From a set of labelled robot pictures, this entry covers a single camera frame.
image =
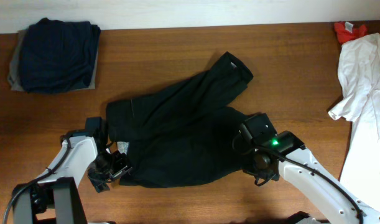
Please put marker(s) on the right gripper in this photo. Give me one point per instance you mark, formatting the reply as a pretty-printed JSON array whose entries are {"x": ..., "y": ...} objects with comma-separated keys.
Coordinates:
[{"x": 250, "y": 170}]

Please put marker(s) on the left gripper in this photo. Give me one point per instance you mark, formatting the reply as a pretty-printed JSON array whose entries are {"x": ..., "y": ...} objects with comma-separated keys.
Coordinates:
[{"x": 115, "y": 170}]

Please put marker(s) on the black t-shirt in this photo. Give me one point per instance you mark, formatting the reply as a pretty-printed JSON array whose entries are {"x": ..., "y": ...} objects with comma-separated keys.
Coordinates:
[{"x": 183, "y": 134}]

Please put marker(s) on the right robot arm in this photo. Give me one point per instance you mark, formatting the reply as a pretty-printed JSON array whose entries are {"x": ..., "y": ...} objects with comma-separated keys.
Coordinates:
[{"x": 303, "y": 171}]

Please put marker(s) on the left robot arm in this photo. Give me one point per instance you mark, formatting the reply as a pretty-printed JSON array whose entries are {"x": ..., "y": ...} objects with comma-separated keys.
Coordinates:
[{"x": 53, "y": 196}]

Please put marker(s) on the folded navy garment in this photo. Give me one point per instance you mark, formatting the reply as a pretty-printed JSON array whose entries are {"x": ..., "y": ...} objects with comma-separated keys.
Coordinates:
[{"x": 57, "y": 57}]

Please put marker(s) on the folded grey garment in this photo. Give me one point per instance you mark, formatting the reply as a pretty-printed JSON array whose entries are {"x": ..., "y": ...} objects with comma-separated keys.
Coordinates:
[{"x": 13, "y": 76}]

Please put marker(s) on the white garment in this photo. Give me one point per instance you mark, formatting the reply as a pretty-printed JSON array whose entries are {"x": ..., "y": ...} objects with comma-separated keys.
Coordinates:
[{"x": 359, "y": 76}]

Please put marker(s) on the red garment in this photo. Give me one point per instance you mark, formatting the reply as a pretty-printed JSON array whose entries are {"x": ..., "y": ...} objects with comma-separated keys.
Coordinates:
[{"x": 346, "y": 31}]

